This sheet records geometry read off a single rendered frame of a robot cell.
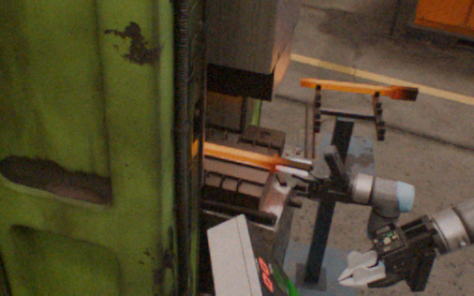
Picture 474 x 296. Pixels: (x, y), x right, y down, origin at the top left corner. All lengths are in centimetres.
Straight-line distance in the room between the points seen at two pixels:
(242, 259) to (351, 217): 194
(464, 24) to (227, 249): 413
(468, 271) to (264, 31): 197
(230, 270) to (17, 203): 54
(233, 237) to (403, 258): 32
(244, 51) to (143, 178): 33
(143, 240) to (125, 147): 24
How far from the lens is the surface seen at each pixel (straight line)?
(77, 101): 111
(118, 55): 94
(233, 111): 171
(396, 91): 205
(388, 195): 146
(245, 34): 112
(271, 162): 147
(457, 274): 279
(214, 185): 144
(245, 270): 96
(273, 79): 121
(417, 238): 110
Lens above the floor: 192
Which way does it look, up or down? 36 degrees down
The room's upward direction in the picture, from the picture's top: 4 degrees clockwise
